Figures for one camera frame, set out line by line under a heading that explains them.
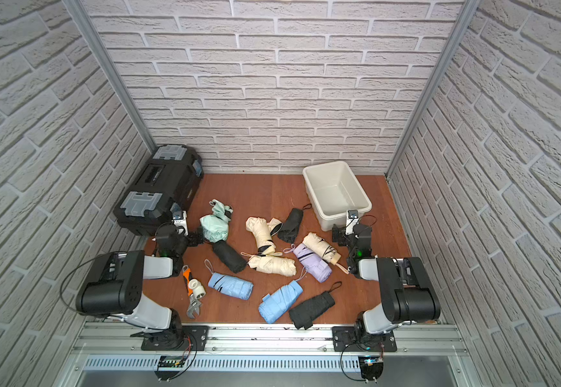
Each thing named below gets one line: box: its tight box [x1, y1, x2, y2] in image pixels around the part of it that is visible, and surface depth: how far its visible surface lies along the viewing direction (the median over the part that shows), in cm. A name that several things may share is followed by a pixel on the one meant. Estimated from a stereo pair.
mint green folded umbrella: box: [199, 199, 233, 243], surface depth 94 cm
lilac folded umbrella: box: [292, 243, 333, 283], surface depth 89 cm
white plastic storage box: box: [302, 161, 373, 232], surface depth 106 cm
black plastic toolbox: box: [112, 143, 204, 237], surface depth 94 cm
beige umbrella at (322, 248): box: [302, 232, 350, 275], surface depth 92 cm
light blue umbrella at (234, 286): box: [203, 258, 254, 301], surface depth 83 cm
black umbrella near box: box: [277, 208, 304, 244], surface depth 99 cm
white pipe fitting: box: [187, 278, 207, 300], surface depth 83 cm
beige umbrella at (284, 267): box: [241, 251, 298, 277], surface depth 87 cm
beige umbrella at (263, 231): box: [245, 216, 283, 256], surface depth 97 cm
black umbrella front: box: [288, 281, 342, 330], surface depth 79 cm
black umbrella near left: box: [211, 240, 248, 274], surface depth 92 cm
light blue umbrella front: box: [257, 279, 304, 325], surface depth 80 cm
